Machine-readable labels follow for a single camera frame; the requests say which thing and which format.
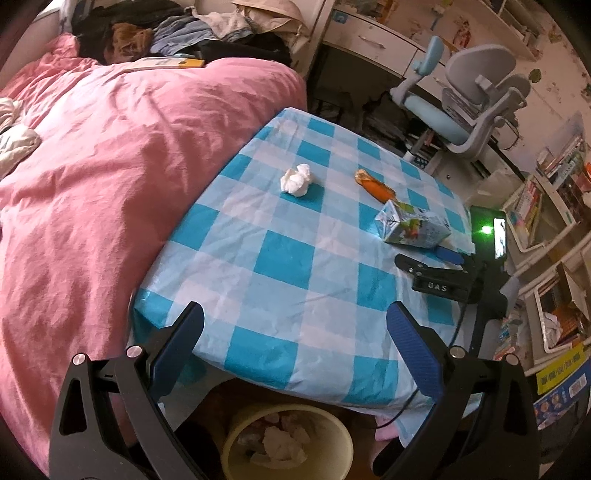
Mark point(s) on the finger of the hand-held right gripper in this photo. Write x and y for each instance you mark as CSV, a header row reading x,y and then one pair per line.
x,y
450,256
413,265

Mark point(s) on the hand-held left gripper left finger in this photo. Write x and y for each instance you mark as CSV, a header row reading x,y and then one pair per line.
x,y
175,350

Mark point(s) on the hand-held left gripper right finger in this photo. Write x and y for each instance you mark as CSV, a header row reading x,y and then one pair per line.
x,y
413,350

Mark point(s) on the printed drink carton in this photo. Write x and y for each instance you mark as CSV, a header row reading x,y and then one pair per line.
x,y
411,230

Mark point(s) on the cream trash bin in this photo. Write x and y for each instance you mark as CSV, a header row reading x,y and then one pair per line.
x,y
339,445

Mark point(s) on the white tissue sheet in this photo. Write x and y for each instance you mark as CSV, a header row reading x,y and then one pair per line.
x,y
281,443

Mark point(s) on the white bookshelf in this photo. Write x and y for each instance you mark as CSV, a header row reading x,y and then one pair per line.
x,y
540,249

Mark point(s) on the pink cloth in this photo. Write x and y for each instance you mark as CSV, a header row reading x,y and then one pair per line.
x,y
388,429

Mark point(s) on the orange and brown wrapper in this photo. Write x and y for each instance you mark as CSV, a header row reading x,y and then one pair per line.
x,y
378,190

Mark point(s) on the row of books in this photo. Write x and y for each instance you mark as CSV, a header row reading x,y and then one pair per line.
x,y
558,170

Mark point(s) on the colourful printed box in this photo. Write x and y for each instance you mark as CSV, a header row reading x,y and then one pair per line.
x,y
563,383

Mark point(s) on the blue checked tablecloth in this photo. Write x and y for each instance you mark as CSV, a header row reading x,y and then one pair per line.
x,y
277,258

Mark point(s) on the pale crumpled paper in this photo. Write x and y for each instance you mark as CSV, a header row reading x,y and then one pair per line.
x,y
293,421

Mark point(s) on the blue and grey office chair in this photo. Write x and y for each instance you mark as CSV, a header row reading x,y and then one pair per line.
x,y
434,117

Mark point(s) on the crumpled tissue ball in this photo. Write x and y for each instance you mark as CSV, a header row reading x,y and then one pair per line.
x,y
295,182

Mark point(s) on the pink duvet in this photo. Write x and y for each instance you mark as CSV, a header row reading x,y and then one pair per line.
x,y
115,184

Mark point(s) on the white desk with drawer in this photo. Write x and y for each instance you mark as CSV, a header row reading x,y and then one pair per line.
x,y
364,37

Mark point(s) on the white padded cloth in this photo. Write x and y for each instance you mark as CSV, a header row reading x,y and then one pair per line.
x,y
18,143

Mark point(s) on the black folded garment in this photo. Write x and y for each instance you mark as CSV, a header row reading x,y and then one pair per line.
x,y
258,48

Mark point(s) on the yellow book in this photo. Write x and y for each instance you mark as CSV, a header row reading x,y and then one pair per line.
x,y
161,63

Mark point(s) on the beige fabric bag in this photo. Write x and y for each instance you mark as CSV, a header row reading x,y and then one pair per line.
x,y
272,14

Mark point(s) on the white garment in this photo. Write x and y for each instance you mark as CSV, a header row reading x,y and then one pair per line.
x,y
221,23

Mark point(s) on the brown garment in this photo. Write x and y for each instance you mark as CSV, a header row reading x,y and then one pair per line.
x,y
129,39

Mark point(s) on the blue-grey garment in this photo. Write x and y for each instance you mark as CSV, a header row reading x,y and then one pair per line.
x,y
182,34

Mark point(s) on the black clothes heap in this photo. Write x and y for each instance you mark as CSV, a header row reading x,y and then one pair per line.
x,y
115,14

